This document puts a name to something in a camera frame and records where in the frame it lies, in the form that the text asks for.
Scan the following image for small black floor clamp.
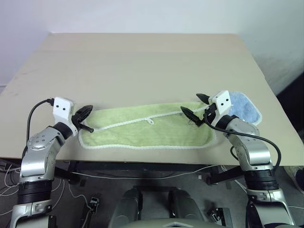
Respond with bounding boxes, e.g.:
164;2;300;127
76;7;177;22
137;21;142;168
88;196;100;211

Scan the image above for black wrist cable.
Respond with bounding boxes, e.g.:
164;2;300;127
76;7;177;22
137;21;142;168
203;110;282;170
22;98;55;152

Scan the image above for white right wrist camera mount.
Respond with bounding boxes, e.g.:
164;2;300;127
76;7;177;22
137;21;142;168
209;90;233;127

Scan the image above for black table frame crossbar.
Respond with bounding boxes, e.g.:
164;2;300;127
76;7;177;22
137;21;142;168
55;161;245;173

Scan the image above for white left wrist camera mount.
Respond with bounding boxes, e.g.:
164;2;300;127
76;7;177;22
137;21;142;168
51;96;78;137

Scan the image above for dark rounded grey shape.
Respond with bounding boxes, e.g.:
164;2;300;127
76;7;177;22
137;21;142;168
169;188;205;228
108;187;143;228

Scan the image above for thin white cord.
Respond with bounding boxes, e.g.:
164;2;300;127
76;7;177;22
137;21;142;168
68;164;218;180

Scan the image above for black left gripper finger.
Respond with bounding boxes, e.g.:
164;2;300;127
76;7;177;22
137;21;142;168
75;104;94;120
78;123;95;133

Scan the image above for black and silver floor clamp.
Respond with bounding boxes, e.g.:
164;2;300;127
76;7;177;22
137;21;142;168
207;207;230;225

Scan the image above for green and blue fluffy towel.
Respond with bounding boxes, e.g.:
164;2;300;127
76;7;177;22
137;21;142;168
78;90;263;151

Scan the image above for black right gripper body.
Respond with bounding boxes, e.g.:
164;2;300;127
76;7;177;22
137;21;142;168
203;103;218;124

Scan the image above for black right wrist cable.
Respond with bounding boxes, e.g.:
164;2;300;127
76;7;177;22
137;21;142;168
203;110;282;170

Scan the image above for dark shoe with white sole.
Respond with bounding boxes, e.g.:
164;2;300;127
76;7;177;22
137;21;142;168
292;167;304;193

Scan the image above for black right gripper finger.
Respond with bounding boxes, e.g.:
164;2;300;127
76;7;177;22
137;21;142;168
196;93;211;105
180;106;205;127

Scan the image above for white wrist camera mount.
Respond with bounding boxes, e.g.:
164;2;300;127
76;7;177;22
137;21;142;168
209;90;233;127
51;96;78;137

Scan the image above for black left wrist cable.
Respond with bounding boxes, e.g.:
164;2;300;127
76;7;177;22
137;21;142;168
22;98;55;152

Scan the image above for tangled white floor wires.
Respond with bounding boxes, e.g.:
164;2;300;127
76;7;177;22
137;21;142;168
0;162;27;197

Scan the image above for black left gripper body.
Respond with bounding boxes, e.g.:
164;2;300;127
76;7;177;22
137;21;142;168
70;111;84;131

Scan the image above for black table frame brace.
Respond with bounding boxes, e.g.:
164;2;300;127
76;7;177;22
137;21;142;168
206;165;244;186
55;166;82;185

